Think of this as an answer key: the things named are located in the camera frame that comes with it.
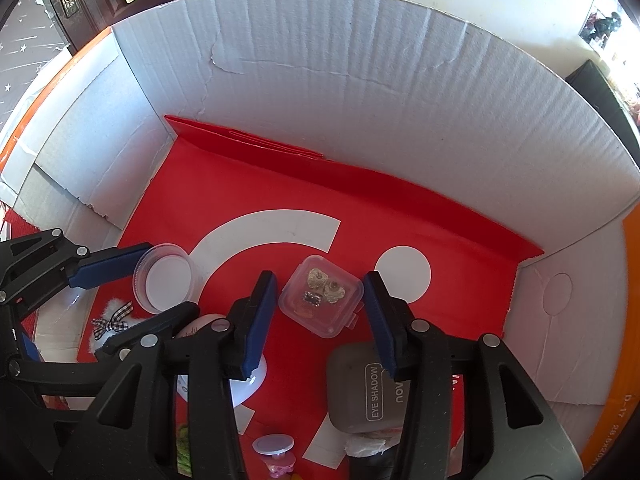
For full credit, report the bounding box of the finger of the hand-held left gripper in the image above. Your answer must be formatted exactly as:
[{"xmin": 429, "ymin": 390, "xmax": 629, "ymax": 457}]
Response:
[
  {"xmin": 94, "ymin": 301, "xmax": 202, "ymax": 361},
  {"xmin": 0, "ymin": 229, "xmax": 154, "ymax": 317}
]

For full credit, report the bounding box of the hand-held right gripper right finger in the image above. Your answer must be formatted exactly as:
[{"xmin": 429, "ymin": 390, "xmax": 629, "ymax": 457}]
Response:
[{"xmin": 363, "ymin": 271, "xmax": 587, "ymax": 480}]

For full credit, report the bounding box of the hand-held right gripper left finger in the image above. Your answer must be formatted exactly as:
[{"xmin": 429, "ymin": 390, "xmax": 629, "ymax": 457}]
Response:
[{"xmin": 52, "ymin": 271, "xmax": 278, "ymax": 480}]

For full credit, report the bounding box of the clear round container white lid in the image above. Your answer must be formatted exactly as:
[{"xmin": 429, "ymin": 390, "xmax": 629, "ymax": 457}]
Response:
[{"xmin": 132, "ymin": 242, "xmax": 197, "ymax": 315}]

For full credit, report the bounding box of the pink rounded case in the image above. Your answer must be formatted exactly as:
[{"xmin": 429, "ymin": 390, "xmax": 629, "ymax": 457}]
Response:
[{"xmin": 172, "ymin": 313, "xmax": 268, "ymax": 405}]

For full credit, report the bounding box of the small clear plastic box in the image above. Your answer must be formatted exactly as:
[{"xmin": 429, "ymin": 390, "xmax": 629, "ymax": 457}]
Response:
[{"xmin": 278, "ymin": 255, "xmax": 364, "ymax": 339}]

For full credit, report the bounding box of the grey eye shadow case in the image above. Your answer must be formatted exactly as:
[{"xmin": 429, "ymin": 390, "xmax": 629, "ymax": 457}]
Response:
[{"xmin": 326, "ymin": 342, "xmax": 416, "ymax": 433}]

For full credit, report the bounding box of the small pink trinket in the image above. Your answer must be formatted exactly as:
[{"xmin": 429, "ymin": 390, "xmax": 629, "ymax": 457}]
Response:
[{"xmin": 252, "ymin": 434, "xmax": 297, "ymax": 477}]

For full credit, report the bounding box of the green pompom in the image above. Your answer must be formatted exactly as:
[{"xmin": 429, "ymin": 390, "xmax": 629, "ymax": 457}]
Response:
[{"xmin": 176, "ymin": 422, "xmax": 195, "ymax": 477}]

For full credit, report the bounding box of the orange white cardboard box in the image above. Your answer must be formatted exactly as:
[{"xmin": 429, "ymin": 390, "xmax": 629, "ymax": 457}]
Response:
[{"xmin": 0, "ymin": 0, "xmax": 640, "ymax": 480}]

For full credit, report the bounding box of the white plush sheep toy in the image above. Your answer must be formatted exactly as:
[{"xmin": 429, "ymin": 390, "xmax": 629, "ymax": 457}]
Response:
[{"xmin": 91, "ymin": 299, "xmax": 138, "ymax": 353}]

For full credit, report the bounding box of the red knitted mat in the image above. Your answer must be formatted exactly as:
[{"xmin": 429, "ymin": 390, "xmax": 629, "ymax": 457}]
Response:
[{"xmin": 0, "ymin": 207, "xmax": 38, "ymax": 241}]

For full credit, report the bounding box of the black roll with white ends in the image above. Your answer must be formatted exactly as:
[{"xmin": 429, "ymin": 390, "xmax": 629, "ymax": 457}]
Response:
[{"xmin": 345, "ymin": 432, "xmax": 401, "ymax": 480}]

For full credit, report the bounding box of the star patterned cloth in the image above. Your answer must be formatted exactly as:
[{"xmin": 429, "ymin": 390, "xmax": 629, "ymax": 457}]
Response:
[{"xmin": 0, "ymin": 0, "xmax": 68, "ymax": 131}]

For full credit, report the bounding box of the dark brown door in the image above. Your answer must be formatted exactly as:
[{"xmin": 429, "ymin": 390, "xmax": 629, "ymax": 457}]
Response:
[{"xmin": 40, "ymin": 0, "xmax": 211, "ymax": 56}]

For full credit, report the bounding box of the black board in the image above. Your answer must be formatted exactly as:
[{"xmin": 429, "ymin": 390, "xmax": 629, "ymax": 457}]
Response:
[{"xmin": 565, "ymin": 59, "xmax": 640, "ymax": 141}]

